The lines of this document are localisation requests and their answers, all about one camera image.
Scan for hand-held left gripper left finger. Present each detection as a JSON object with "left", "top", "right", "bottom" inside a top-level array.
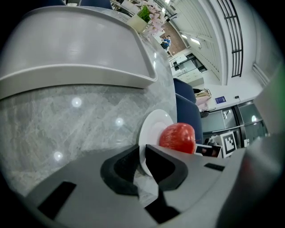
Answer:
[{"left": 23, "top": 144, "right": 161, "bottom": 228}]

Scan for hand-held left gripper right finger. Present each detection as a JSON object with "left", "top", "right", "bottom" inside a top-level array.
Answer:
[{"left": 145, "top": 144, "right": 245, "bottom": 216}]

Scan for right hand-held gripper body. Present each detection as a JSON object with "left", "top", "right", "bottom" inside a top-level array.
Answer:
[{"left": 195, "top": 131, "right": 238, "bottom": 159}]

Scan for red apple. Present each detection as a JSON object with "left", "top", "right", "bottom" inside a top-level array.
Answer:
[{"left": 159, "top": 122, "right": 196, "bottom": 155}]

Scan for white round plate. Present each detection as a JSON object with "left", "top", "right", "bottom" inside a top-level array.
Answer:
[{"left": 138, "top": 109, "right": 174, "bottom": 178}]

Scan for dark blue dining chair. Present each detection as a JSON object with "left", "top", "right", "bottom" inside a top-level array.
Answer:
[
  {"left": 173, "top": 77, "right": 197, "bottom": 103},
  {"left": 175, "top": 93, "right": 204, "bottom": 145}
]

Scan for pink bag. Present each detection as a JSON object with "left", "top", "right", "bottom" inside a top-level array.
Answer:
[{"left": 193, "top": 88, "right": 212, "bottom": 112}]

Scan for grey marble dining table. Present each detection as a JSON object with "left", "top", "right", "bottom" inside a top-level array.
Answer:
[{"left": 0, "top": 6, "right": 178, "bottom": 198}]

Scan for white cabinet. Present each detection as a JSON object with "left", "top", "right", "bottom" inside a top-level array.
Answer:
[{"left": 168, "top": 53, "right": 207, "bottom": 86}]

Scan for black window railing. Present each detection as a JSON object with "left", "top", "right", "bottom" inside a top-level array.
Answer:
[{"left": 217, "top": 0, "right": 244, "bottom": 78}]

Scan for grey serving tray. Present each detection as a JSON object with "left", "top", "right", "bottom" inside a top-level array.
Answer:
[{"left": 0, "top": 5, "right": 158, "bottom": 101}]

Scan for pink flowers in pot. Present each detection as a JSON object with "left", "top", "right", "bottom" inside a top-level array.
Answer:
[{"left": 126, "top": 0, "right": 167, "bottom": 36}]

